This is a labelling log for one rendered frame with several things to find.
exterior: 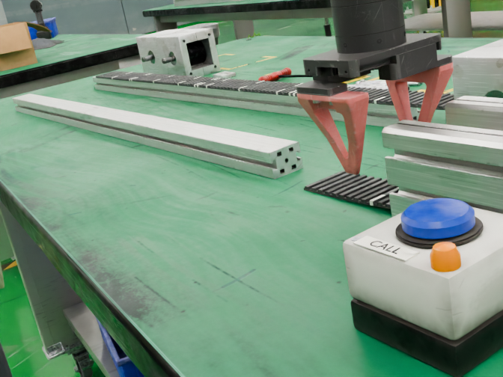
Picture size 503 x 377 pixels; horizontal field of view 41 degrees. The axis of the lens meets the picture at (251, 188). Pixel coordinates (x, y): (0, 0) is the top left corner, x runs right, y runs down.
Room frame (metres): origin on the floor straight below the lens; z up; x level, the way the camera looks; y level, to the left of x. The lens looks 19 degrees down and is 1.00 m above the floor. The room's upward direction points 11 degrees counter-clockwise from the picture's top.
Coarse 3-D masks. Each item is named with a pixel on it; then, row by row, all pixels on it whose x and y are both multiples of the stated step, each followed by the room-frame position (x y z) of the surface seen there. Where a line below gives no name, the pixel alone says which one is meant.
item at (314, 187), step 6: (336, 174) 0.64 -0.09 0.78; (342, 174) 0.64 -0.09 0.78; (348, 174) 0.64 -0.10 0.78; (318, 180) 0.63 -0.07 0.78; (324, 180) 0.63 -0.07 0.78; (330, 180) 0.63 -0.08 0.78; (336, 180) 0.63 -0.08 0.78; (306, 186) 0.62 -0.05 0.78; (312, 186) 0.62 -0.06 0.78; (318, 186) 0.62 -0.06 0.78; (324, 186) 0.62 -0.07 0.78
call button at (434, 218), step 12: (420, 204) 0.36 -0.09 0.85; (432, 204) 0.35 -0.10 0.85; (444, 204) 0.35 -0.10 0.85; (456, 204) 0.35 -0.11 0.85; (468, 204) 0.35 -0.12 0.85; (408, 216) 0.35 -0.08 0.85; (420, 216) 0.34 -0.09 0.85; (432, 216) 0.34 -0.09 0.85; (444, 216) 0.34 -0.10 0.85; (456, 216) 0.33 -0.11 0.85; (468, 216) 0.33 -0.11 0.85; (408, 228) 0.34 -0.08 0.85; (420, 228) 0.33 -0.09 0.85; (432, 228) 0.33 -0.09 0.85; (444, 228) 0.33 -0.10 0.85; (456, 228) 0.33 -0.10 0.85; (468, 228) 0.33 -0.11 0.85
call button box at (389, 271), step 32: (384, 224) 0.37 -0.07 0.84; (480, 224) 0.34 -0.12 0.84; (352, 256) 0.35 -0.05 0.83; (384, 256) 0.33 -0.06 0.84; (416, 256) 0.32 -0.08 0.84; (480, 256) 0.31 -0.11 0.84; (352, 288) 0.36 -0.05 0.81; (384, 288) 0.33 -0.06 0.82; (416, 288) 0.31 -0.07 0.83; (448, 288) 0.29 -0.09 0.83; (480, 288) 0.30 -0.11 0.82; (384, 320) 0.34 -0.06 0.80; (416, 320) 0.31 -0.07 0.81; (448, 320) 0.30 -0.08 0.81; (480, 320) 0.30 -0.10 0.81; (416, 352) 0.32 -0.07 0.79; (448, 352) 0.30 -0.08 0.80; (480, 352) 0.30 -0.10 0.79
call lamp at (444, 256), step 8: (432, 248) 0.31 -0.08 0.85; (440, 248) 0.30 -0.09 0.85; (448, 248) 0.30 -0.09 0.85; (456, 248) 0.30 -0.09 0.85; (432, 256) 0.30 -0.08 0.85; (440, 256) 0.30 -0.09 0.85; (448, 256) 0.30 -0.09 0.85; (456, 256) 0.30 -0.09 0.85; (432, 264) 0.30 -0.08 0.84; (440, 264) 0.30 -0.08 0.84; (448, 264) 0.30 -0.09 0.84; (456, 264) 0.30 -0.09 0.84
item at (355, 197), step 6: (384, 180) 0.59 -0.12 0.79; (372, 186) 0.59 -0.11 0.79; (378, 186) 0.58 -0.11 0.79; (384, 186) 0.58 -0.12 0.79; (354, 192) 0.58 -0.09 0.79; (360, 192) 0.58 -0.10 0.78; (366, 192) 0.57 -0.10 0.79; (372, 192) 0.57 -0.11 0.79; (348, 198) 0.57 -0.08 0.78; (354, 198) 0.57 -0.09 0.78; (360, 198) 0.56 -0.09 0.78
